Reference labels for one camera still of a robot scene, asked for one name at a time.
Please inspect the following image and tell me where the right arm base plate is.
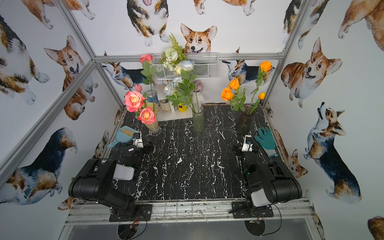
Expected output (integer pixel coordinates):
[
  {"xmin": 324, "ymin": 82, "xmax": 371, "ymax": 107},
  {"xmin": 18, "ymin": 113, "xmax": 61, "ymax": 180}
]
[{"xmin": 229, "ymin": 201, "xmax": 274, "ymax": 219}]

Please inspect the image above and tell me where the yellow fluted vase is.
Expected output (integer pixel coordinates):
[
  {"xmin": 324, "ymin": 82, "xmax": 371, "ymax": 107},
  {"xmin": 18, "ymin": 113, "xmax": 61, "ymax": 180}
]
[{"xmin": 145, "ymin": 103, "xmax": 162, "ymax": 136}]

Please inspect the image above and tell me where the teal dustpan with brush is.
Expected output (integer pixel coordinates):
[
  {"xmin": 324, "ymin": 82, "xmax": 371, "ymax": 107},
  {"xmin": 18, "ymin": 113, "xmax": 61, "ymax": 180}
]
[{"xmin": 107, "ymin": 126, "xmax": 139, "ymax": 149}]

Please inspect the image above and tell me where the white green artificial bouquet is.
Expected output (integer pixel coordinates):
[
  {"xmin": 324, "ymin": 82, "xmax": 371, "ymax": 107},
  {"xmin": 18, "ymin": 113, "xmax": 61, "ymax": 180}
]
[{"xmin": 159, "ymin": 34, "xmax": 187, "ymax": 73}]

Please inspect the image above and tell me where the small pink potted flower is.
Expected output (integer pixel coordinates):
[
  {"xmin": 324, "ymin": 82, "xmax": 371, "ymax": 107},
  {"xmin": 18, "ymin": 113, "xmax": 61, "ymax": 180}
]
[{"xmin": 194, "ymin": 80, "xmax": 204, "ymax": 93}]

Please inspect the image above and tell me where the orange rose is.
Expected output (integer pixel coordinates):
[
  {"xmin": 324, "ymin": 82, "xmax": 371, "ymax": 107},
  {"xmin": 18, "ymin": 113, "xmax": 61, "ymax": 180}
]
[
  {"xmin": 222, "ymin": 88, "xmax": 246, "ymax": 113},
  {"xmin": 228, "ymin": 78, "xmax": 247, "ymax": 112},
  {"xmin": 251, "ymin": 61, "xmax": 274, "ymax": 105}
]

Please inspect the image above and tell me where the blue tin can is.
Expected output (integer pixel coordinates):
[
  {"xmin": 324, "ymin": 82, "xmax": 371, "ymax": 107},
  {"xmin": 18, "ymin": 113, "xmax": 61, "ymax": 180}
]
[{"xmin": 146, "ymin": 90, "xmax": 159, "ymax": 105}]

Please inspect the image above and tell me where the pink rose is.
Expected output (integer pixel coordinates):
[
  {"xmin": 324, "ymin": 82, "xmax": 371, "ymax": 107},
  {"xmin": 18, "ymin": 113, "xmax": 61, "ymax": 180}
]
[
  {"xmin": 124, "ymin": 91, "xmax": 146, "ymax": 117},
  {"xmin": 140, "ymin": 54, "xmax": 156, "ymax": 91},
  {"xmin": 138, "ymin": 107, "xmax": 156, "ymax": 124}
]

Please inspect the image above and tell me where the purple glass vase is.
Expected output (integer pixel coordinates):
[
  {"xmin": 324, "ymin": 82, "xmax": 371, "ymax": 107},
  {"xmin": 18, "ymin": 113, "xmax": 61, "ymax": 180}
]
[{"xmin": 236, "ymin": 104, "xmax": 256, "ymax": 135}]

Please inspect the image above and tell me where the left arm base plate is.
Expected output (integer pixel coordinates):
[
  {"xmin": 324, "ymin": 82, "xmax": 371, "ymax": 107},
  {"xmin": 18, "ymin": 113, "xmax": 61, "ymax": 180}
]
[{"xmin": 109, "ymin": 204, "xmax": 153, "ymax": 223}]

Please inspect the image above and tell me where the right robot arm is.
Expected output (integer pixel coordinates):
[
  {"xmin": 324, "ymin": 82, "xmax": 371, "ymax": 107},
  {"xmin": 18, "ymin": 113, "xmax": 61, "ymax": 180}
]
[{"xmin": 233, "ymin": 146, "xmax": 303, "ymax": 211}]

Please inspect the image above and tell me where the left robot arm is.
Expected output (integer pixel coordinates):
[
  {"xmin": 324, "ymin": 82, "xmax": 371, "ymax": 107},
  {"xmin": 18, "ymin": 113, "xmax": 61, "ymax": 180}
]
[{"xmin": 68, "ymin": 144, "xmax": 154, "ymax": 222}]

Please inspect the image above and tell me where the orange tulip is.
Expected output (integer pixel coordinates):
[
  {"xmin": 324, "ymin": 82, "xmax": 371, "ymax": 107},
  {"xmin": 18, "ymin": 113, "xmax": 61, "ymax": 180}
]
[{"xmin": 249, "ymin": 92, "xmax": 266, "ymax": 115}]

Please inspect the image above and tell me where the white wire basket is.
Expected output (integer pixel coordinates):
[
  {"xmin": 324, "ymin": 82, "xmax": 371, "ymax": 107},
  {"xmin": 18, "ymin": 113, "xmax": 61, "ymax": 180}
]
[{"xmin": 152, "ymin": 53, "xmax": 219, "ymax": 80}]

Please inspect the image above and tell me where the teal rubber glove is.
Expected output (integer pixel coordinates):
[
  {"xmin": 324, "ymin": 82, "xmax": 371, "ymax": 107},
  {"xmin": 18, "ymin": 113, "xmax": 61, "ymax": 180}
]
[{"xmin": 254, "ymin": 127, "xmax": 279, "ymax": 158}]

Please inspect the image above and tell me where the clear glass cylinder vase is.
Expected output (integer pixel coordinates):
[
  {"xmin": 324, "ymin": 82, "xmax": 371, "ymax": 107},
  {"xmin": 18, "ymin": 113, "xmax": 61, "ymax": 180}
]
[{"xmin": 192, "ymin": 105, "xmax": 205, "ymax": 132}]

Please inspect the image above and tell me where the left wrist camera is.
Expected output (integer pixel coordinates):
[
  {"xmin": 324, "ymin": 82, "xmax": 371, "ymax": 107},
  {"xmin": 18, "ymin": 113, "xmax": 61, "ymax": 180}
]
[{"xmin": 133, "ymin": 132, "xmax": 144, "ymax": 148}]

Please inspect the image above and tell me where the yellow bottle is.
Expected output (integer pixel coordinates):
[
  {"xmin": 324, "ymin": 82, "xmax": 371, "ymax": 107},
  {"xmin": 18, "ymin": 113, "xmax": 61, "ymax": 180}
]
[{"xmin": 178, "ymin": 103, "xmax": 188, "ymax": 113}]

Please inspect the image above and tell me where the white wooden shelf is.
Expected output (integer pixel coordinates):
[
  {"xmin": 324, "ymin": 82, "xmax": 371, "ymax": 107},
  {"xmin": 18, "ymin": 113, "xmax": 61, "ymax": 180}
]
[{"xmin": 156, "ymin": 83, "xmax": 193, "ymax": 122}]

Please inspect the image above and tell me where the white rose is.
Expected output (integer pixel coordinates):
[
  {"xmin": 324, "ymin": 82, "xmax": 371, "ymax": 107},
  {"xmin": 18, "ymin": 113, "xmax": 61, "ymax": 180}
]
[
  {"xmin": 168, "ymin": 74, "xmax": 201, "ymax": 123},
  {"xmin": 164, "ymin": 83, "xmax": 197, "ymax": 113},
  {"xmin": 179, "ymin": 61, "xmax": 199, "ymax": 114}
]

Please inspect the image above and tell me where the cream rose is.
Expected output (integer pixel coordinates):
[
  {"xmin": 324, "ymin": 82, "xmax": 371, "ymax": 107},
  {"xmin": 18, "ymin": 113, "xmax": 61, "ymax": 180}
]
[{"xmin": 172, "ymin": 66, "xmax": 201, "ymax": 122}]

